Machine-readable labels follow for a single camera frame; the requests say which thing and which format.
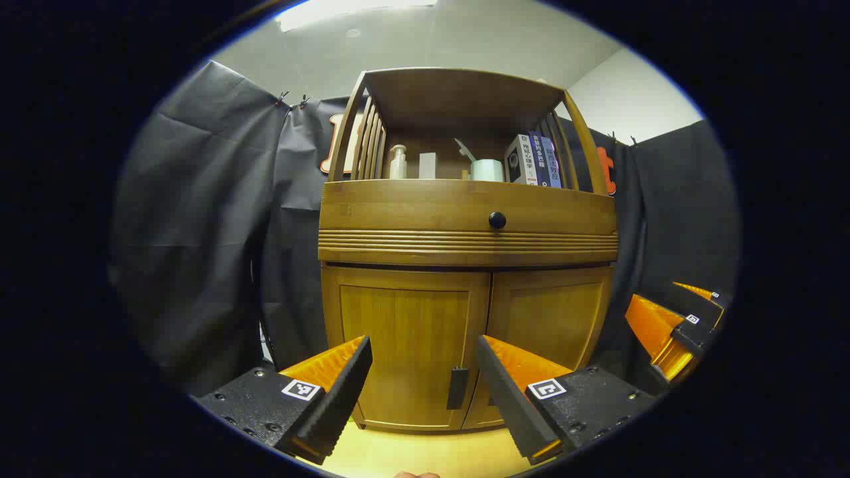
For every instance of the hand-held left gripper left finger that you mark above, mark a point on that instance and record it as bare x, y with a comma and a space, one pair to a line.
339, 398

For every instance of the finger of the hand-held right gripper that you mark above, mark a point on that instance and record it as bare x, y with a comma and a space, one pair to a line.
654, 328
704, 295

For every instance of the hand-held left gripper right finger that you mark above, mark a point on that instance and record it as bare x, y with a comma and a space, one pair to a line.
508, 405

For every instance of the wooden double-door shoe cabinet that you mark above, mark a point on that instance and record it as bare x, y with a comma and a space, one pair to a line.
458, 93

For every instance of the black round drawer knob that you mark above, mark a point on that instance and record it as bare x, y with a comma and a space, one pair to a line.
497, 220

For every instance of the light blue book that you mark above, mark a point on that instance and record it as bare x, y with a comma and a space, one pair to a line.
552, 162

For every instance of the wooden drawer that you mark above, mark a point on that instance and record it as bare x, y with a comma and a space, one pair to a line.
398, 206

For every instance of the dark blue book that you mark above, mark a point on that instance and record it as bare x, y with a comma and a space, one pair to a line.
539, 159

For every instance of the black backdrop cloth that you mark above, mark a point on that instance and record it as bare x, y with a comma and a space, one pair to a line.
199, 232

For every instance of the white pump bottle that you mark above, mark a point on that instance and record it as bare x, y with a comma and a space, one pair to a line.
398, 164

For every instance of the small white box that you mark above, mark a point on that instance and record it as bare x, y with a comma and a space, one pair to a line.
427, 166

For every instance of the pale green tool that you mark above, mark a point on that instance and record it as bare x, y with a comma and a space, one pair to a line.
464, 149

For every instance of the ceiling light panel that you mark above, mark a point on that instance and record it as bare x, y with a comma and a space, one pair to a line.
345, 13

